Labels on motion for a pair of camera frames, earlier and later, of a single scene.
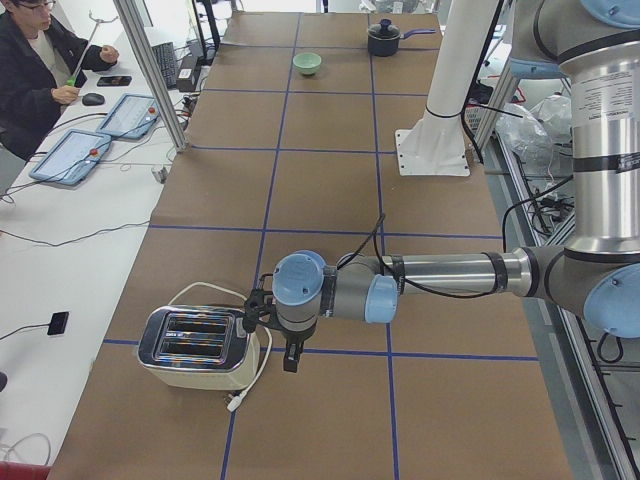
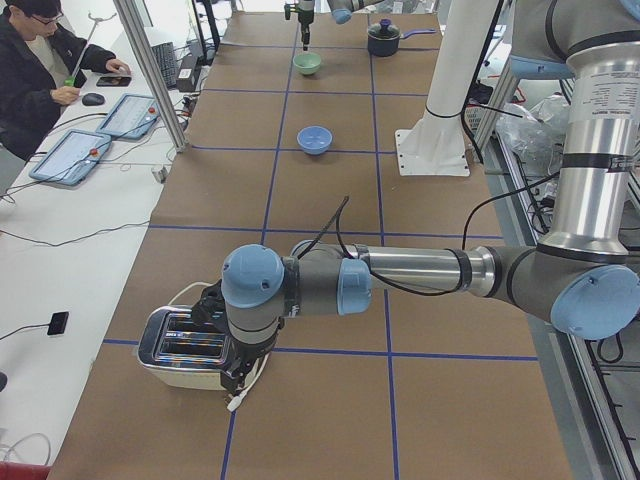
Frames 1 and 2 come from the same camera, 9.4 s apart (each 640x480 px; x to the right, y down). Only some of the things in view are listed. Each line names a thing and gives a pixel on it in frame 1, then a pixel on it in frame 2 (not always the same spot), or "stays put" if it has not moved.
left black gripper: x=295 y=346 -> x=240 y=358
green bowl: x=307 y=62 stays put
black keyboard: x=165 y=55 stays put
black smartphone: x=109 y=81 stays put
